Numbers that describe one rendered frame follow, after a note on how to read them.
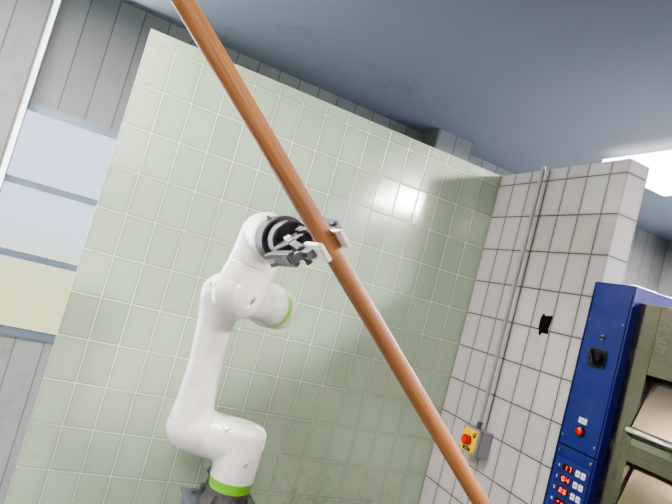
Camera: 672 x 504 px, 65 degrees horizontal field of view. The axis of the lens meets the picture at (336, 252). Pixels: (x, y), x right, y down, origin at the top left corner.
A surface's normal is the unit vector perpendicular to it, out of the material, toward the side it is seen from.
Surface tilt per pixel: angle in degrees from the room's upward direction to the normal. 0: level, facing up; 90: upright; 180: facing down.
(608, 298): 90
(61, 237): 90
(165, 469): 90
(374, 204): 90
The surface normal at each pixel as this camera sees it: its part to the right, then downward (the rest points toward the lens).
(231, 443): -0.10, -0.14
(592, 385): -0.88, -0.27
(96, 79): 0.40, 0.04
